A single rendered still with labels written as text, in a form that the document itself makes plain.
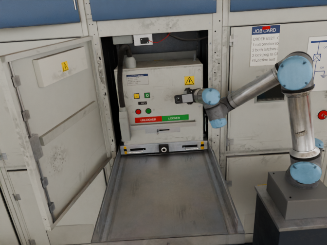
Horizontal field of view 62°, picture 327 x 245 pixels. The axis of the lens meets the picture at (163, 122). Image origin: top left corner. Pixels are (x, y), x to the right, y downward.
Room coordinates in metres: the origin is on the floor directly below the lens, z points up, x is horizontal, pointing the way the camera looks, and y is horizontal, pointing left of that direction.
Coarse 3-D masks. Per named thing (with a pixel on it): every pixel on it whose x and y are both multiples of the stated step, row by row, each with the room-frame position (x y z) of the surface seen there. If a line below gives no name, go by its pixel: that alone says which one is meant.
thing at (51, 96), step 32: (0, 64) 0.91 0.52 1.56; (32, 64) 1.08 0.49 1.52; (64, 64) 1.22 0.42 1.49; (96, 64) 1.49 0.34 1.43; (32, 96) 1.03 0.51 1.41; (64, 96) 1.22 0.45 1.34; (96, 96) 1.50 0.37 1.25; (32, 128) 0.99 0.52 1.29; (64, 128) 1.15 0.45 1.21; (96, 128) 1.44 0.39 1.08; (32, 160) 0.91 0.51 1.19; (64, 160) 1.12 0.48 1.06; (96, 160) 1.38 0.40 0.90; (64, 192) 1.07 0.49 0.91
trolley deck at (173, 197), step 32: (128, 160) 1.44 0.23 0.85; (160, 160) 1.42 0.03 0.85; (192, 160) 1.39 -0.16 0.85; (128, 192) 1.13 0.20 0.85; (160, 192) 1.11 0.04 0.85; (192, 192) 1.09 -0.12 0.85; (96, 224) 0.92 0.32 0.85; (128, 224) 0.91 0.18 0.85; (160, 224) 0.90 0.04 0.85; (192, 224) 0.88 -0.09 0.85; (224, 224) 0.87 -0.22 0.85
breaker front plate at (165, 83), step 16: (160, 80) 1.50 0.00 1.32; (176, 80) 1.50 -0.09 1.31; (128, 96) 1.50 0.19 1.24; (144, 96) 1.50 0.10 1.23; (160, 96) 1.50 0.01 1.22; (128, 112) 1.50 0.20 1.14; (144, 112) 1.50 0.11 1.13; (160, 112) 1.50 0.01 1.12; (176, 112) 1.50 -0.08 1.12; (192, 112) 1.49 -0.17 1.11; (176, 128) 1.49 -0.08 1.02; (192, 128) 1.49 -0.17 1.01; (128, 144) 1.50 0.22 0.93
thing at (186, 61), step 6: (156, 60) 1.72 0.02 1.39; (162, 60) 1.70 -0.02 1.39; (168, 60) 1.69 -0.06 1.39; (174, 60) 1.67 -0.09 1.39; (180, 60) 1.66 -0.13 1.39; (186, 60) 1.65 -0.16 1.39; (192, 60) 1.63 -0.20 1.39; (198, 60) 1.62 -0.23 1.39; (138, 66) 1.57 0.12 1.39; (144, 66) 1.56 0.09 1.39; (150, 66) 1.55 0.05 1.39; (156, 66) 1.53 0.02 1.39; (162, 66) 1.50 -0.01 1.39; (168, 66) 1.50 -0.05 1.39; (174, 66) 1.50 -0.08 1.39; (180, 66) 1.50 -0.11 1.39; (114, 72) 1.50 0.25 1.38
